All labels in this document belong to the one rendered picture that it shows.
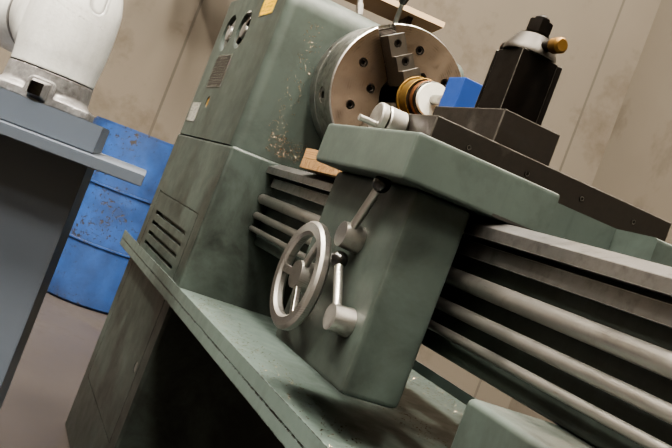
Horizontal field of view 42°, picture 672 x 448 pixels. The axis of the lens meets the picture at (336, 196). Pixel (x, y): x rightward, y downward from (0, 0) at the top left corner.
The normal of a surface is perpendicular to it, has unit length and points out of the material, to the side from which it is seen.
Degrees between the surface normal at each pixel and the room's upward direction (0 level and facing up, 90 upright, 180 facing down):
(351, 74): 90
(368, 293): 90
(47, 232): 90
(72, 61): 96
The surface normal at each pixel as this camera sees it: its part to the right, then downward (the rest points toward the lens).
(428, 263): 0.37, 0.11
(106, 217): 0.07, 0.00
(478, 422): -0.86, -0.34
